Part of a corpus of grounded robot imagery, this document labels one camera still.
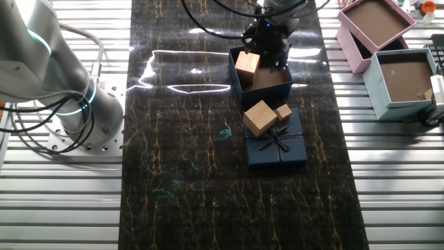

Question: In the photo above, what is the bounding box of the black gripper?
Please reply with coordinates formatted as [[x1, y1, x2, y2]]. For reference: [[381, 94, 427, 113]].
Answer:
[[241, 17, 291, 73]]

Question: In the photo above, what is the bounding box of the large wooden block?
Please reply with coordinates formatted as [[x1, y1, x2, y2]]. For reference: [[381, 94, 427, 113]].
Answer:
[[234, 51, 261, 85], [242, 99, 278, 138]]

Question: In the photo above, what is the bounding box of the small wooden cube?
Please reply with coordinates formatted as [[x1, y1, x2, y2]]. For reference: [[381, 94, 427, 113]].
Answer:
[[275, 103, 293, 122]]

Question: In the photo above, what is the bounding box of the dark blue open gift box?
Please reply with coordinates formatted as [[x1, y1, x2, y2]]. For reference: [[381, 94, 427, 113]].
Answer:
[[228, 44, 295, 107]]

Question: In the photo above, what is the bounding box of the dark blue ribboned box lid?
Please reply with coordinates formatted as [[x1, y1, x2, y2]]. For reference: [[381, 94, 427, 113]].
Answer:
[[244, 107, 309, 171]]

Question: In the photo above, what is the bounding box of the pink open box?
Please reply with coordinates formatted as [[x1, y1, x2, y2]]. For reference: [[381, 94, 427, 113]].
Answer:
[[337, 0, 417, 53]]

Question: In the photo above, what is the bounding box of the light blue open box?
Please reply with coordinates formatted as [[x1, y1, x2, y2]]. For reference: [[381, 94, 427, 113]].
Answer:
[[362, 47, 438, 122]]

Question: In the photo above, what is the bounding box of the black gold marble mat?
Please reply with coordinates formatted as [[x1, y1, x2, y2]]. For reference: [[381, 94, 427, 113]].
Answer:
[[117, 0, 370, 250]]

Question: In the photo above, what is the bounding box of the orange capped bottle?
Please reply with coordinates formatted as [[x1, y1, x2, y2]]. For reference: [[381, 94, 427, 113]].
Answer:
[[420, 1, 437, 26]]

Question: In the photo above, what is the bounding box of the black keyboard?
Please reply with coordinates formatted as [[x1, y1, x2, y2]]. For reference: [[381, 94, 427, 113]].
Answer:
[[423, 33, 444, 76]]

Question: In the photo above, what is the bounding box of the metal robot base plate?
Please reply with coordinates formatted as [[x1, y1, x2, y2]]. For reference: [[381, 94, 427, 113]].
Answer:
[[46, 74, 128, 157]]

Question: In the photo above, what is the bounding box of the grey robot power cable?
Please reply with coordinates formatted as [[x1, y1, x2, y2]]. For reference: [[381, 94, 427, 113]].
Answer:
[[57, 22, 105, 86]]

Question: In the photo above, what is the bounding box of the black camera cable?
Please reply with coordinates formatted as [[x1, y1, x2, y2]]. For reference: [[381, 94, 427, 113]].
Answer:
[[404, 110, 444, 128]]

